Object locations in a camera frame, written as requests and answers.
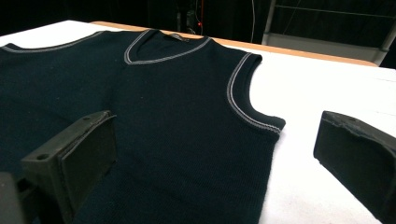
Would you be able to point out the navy knit vest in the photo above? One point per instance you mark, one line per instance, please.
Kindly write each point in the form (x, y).
(174, 130)

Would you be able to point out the grey metal rack frame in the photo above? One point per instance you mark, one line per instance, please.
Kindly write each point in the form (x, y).
(323, 46)

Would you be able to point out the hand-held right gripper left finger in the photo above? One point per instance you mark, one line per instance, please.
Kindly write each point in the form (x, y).
(84, 158)

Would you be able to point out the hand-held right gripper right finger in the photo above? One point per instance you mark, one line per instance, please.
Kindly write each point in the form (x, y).
(358, 158)

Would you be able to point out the dark stand with equipment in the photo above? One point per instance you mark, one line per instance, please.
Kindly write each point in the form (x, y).
(187, 20)

